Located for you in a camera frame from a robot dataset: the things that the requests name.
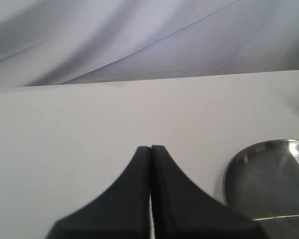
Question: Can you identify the white backdrop cloth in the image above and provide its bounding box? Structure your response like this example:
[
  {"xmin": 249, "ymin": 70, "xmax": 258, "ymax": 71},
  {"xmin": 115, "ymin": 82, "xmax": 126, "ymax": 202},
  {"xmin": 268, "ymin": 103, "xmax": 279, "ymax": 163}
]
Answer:
[{"xmin": 0, "ymin": 0, "xmax": 299, "ymax": 88}]

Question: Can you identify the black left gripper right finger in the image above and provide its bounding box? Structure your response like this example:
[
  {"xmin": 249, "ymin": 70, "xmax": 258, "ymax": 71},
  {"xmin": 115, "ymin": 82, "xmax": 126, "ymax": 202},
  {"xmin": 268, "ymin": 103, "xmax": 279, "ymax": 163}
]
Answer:
[{"xmin": 151, "ymin": 145, "xmax": 262, "ymax": 239}]

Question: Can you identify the round steel plate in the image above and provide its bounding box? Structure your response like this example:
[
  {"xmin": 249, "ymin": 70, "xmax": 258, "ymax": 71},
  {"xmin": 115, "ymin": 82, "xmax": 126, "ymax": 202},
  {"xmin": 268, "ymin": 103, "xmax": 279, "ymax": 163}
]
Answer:
[{"xmin": 222, "ymin": 139, "xmax": 299, "ymax": 239}]

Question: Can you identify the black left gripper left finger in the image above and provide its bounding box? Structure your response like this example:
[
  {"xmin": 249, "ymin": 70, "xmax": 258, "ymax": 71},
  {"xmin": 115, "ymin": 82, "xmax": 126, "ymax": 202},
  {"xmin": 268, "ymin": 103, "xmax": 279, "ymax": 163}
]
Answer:
[{"xmin": 47, "ymin": 146, "xmax": 151, "ymax": 239}]

